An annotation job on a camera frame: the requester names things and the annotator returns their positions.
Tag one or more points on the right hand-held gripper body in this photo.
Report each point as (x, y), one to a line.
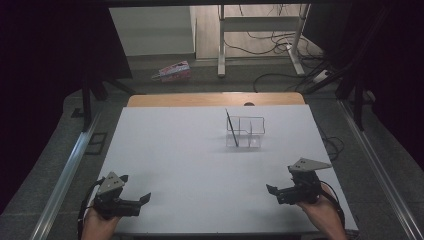
(305, 186)

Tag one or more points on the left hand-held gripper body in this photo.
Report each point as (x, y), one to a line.
(111, 186)

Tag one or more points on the clear acrylic organizer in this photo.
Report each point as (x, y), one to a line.
(253, 133)

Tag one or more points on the thin black pen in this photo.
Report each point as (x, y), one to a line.
(232, 128)

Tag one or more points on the person's right hand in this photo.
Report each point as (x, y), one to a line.
(316, 208)

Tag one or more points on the person's left hand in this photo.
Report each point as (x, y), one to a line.
(98, 228)

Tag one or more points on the black floor plate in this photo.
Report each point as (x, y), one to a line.
(96, 143)

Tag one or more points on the black metal stand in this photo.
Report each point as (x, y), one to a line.
(359, 106)
(87, 103)

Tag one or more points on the wooden table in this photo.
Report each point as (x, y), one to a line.
(200, 99)

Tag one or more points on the white power strip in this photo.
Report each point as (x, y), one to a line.
(321, 76)

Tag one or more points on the pink cardboard box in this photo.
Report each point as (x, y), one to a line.
(173, 71)

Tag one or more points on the black curtain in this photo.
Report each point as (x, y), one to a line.
(393, 66)
(40, 83)

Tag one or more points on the white cabinet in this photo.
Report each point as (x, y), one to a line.
(150, 30)

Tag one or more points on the aluminium rail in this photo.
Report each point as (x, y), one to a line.
(66, 180)
(380, 166)

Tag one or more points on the white desk frame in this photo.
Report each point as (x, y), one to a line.
(256, 24)

